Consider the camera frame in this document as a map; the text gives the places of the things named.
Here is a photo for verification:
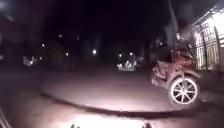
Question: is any pale metal gate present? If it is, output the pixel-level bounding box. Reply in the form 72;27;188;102
192;7;224;72

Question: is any red motorcycle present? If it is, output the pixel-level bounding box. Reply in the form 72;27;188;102
150;44;203;109

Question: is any grey concrete road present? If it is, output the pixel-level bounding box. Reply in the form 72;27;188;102
0;68;224;128

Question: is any vehicle with headlights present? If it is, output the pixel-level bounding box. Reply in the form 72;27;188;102
116;59;138;72

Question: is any robot's own part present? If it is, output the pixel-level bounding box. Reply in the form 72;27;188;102
69;123;81;128
141;122;153;128

